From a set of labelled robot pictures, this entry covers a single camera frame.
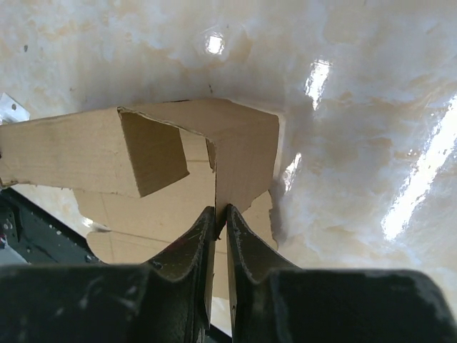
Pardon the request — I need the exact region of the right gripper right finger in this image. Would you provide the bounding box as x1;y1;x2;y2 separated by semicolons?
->
226;206;456;342

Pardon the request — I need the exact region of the brown cardboard box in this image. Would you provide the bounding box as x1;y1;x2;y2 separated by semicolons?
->
0;98;281;328

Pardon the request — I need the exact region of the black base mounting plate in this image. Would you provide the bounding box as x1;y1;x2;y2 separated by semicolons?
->
1;189;101;264

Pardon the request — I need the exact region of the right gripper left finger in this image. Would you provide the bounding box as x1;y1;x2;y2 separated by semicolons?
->
1;207;216;342

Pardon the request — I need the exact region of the small plastic bag packet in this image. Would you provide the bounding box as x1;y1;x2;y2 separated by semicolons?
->
0;93;30;124

